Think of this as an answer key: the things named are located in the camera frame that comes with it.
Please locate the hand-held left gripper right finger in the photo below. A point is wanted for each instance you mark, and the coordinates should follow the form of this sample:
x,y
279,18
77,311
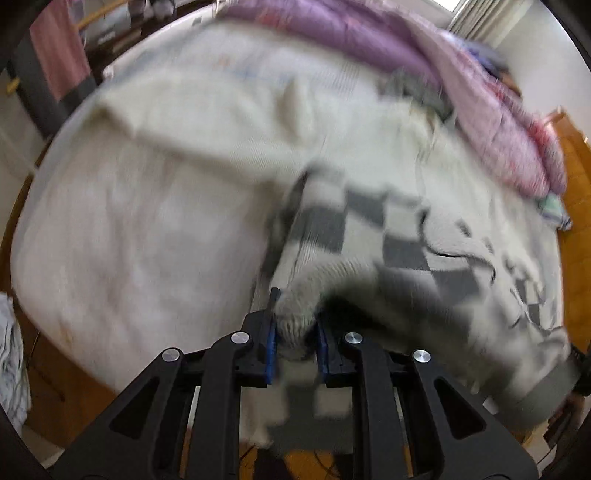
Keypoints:
x,y
322,344

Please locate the pink hanging towel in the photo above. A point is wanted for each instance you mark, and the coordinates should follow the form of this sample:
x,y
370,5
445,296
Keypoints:
x,y
60,50

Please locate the light green folded cloth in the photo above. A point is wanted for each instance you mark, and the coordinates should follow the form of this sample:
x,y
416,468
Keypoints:
x,y
554,210

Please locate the white patterned cloth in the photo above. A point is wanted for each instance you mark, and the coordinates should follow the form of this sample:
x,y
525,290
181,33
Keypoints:
x,y
11,360

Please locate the white curtain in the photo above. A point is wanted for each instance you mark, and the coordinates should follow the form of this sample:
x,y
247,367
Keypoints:
x,y
475,18

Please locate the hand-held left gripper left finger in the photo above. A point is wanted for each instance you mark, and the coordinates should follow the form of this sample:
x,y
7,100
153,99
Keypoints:
x,y
269,341

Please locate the dark grey garment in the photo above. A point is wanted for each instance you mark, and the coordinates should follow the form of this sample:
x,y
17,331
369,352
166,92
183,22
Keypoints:
x,y
415,90

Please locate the cream grey checkered sweater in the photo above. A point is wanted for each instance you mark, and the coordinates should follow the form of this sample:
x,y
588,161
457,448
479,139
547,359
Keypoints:
x,y
415,240

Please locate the purple pink quilt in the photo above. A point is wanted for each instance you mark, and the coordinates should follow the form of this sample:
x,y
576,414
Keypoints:
x,y
369,41

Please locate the white bed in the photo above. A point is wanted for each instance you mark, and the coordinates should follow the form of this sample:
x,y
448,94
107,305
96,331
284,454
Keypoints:
x,y
138,240

